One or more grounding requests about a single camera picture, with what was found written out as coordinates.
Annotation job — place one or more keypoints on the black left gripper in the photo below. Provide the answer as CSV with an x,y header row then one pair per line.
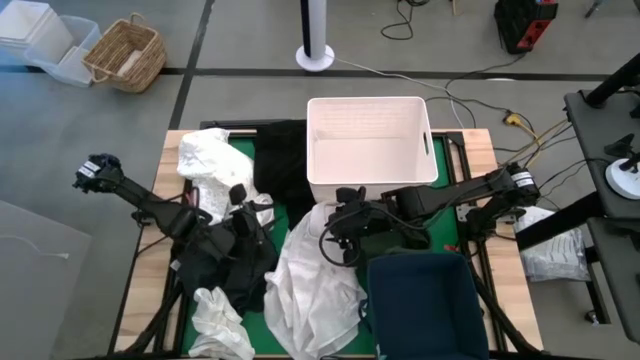
x,y
250,222

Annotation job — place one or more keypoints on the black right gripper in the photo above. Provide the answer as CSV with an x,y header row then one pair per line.
x,y
362,217

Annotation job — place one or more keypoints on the dark green sweatshirt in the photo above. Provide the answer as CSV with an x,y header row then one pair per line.
x,y
387,247

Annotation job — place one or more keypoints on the black garment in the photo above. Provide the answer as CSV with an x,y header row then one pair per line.
x,y
245,280
280,160

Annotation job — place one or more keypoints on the large white shirt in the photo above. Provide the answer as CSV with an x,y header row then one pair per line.
x,y
310,290

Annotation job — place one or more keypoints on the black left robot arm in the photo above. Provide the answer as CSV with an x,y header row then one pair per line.
x,y
145,200

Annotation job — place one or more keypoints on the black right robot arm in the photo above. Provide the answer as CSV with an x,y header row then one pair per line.
x,y
450,192

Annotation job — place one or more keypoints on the white plastic laundry basket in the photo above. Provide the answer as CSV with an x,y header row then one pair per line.
x,y
370,160

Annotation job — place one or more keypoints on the white lace garment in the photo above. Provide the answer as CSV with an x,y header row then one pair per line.
x,y
210,160

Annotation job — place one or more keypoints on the small red clip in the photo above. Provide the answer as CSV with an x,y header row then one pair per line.
x,y
451,248

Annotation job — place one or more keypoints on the small white crumpled cloth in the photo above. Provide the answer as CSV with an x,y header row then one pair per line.
x,y
220,325

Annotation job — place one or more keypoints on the navy blue garment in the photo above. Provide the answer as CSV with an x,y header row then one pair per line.
x,y
425,310

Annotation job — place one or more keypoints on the green table mat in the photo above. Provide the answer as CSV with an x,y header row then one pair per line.
x,y
270,342

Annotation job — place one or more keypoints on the clear bag of white items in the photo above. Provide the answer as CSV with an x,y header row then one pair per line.
x,y
552,250

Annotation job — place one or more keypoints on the wicker basket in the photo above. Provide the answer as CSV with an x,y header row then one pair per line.
x,y
125,55

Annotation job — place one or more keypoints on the clear floor mat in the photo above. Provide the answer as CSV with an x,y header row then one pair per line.
x,y
40,300

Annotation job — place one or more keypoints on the clear plastic bin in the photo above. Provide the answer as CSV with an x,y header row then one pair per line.
x,y
75,60

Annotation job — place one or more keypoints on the red and black crate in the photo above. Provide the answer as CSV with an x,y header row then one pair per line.
x,y
522,22

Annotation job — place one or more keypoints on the black side table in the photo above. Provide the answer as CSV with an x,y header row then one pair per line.
x,y
600,125

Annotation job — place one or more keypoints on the white round device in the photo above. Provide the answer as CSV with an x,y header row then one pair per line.
x,y
622,182

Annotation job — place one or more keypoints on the white lidded plastic box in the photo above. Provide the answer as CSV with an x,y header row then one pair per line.
x,y
30,30

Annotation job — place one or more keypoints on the black metal table frame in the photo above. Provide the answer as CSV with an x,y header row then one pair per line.
x,y
457,160

